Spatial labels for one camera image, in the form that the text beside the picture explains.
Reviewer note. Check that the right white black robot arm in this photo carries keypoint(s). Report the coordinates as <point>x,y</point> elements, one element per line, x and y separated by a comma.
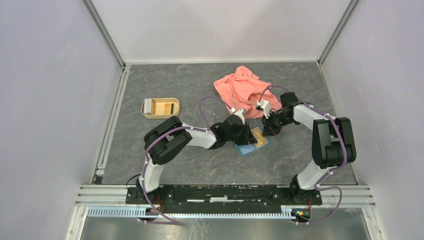
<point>332,145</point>

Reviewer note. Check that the beige oval tray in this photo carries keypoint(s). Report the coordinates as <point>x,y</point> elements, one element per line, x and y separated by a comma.
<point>159,108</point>

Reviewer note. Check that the blue card holder wallet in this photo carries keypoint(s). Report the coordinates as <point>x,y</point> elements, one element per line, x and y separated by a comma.
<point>248,149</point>

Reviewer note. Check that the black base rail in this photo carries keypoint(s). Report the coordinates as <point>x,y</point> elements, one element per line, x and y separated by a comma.
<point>223,199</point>

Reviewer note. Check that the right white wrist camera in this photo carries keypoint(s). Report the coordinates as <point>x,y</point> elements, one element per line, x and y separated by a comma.
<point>265,107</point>

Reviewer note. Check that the grey card stack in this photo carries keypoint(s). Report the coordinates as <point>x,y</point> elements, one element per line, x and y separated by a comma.
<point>148,107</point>

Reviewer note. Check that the white slotted cable duct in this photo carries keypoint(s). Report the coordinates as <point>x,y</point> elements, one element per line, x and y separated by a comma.
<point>142,212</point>

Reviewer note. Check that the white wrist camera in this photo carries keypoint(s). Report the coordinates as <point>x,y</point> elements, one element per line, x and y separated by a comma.
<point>265,107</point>
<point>241,113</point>

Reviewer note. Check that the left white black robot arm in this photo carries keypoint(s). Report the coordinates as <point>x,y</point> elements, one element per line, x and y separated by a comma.
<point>168,139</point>

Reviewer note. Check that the pink crumpled cloth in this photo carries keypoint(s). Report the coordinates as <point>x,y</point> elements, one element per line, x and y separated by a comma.
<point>242,89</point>

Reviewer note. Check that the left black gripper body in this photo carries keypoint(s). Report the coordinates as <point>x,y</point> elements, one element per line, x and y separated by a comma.
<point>239,137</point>

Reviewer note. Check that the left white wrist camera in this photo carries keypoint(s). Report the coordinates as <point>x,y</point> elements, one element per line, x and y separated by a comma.
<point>241,113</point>

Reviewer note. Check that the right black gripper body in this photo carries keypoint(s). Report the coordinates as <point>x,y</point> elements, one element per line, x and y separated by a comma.
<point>275,121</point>

